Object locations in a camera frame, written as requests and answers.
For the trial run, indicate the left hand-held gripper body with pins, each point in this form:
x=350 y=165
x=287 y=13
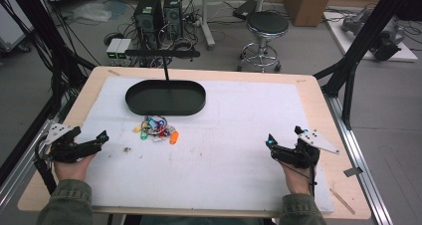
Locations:
x=66 y=150

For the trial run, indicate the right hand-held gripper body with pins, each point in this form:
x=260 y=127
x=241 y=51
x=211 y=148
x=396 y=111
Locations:
x=303 y=152

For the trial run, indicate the person's left hand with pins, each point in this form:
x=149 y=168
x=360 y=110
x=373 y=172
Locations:
x=73 y=168

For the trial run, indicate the person's right hand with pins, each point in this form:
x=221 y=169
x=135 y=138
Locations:
x=296 y=180

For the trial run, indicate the grey tape piece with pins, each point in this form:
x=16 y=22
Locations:
x=352 y=172

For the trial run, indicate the bunch of coloured key tags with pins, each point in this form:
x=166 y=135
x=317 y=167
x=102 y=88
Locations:
x=156 y=129

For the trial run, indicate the white table mat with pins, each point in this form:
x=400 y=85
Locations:
x=215 y=158

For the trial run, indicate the tan tape strip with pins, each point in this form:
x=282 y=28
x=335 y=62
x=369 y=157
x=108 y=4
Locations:
x=342 y=201

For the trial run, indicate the black stand with oval tray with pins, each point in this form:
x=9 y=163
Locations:
x=166 y=99

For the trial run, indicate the white power supply unit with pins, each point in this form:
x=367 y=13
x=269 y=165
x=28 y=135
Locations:
x=123 y=50
x=112 y=50

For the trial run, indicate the black round stool chrome base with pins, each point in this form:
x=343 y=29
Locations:
x=265 y=26

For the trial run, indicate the clear plastic bag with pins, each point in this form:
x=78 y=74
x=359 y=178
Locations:
x=92 y=12

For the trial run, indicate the large black computer tower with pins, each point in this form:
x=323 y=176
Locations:
x=148 y=19

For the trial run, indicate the flat black case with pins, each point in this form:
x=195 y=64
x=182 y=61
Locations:
x=245 y=9

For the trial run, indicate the white metal table leg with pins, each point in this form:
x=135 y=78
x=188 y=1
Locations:
x=206 y=22

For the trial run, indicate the brown cardboard box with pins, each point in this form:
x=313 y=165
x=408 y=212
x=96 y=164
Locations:
x=308 y=6

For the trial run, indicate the grey robot device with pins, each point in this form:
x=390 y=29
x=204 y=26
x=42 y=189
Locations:
x=384 y=36

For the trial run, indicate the small black computer tower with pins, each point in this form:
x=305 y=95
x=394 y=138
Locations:
x=173 y=14

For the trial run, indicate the white floor board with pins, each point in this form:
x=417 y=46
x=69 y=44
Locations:
x=406 y=54

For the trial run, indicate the aluminium rail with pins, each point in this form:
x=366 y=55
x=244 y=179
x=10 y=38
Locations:
x=361 y=165
x=20 y=175

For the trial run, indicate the black metal frame strut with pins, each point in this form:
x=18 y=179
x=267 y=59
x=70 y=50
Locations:
x=361 y=42

